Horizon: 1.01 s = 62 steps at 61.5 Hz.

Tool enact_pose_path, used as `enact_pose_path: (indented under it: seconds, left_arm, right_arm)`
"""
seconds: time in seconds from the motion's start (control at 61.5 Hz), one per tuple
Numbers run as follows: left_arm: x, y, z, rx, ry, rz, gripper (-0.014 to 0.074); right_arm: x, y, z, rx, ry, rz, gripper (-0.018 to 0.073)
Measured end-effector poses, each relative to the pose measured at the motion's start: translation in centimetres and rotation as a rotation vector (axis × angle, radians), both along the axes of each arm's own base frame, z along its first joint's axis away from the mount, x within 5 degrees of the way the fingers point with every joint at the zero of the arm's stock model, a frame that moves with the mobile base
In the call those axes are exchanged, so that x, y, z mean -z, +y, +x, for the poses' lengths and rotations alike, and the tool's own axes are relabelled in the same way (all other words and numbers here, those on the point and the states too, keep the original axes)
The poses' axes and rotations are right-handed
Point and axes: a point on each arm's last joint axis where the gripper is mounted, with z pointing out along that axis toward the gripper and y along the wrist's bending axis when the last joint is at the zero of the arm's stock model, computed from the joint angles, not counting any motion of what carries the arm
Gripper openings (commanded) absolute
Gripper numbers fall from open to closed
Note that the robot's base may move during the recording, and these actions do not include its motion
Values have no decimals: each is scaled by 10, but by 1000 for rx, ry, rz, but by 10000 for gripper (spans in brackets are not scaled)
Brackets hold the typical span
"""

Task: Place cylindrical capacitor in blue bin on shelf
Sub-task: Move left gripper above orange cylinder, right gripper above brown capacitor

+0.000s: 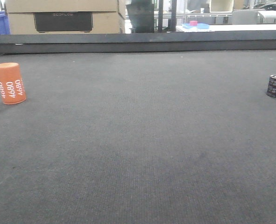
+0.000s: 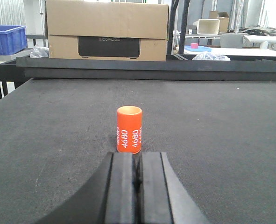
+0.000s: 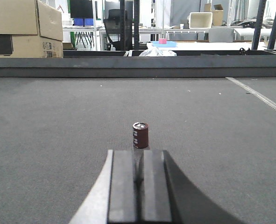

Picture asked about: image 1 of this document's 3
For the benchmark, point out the large cardboard box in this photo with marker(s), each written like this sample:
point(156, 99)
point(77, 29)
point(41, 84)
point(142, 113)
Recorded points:
point(32, 17)

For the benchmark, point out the orange cylinder marked 4680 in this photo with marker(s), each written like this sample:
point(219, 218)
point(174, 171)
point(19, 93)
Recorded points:
point(11, 84)

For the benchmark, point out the black table edge rail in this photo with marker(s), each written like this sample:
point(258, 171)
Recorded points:
point(138, 42)

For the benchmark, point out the pink block on blue tray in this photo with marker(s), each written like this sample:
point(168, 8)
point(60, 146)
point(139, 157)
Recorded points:
point(193, 23)

